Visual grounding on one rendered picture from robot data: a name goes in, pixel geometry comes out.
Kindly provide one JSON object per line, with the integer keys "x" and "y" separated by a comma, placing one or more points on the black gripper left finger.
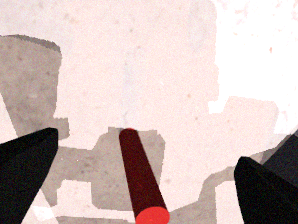
{"x": 24, "y": 166}

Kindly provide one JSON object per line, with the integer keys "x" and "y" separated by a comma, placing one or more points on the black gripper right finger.
{"x": 264, "y": 198}

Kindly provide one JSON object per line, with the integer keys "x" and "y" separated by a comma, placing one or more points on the red peg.
{"x": 145, "y": 195}

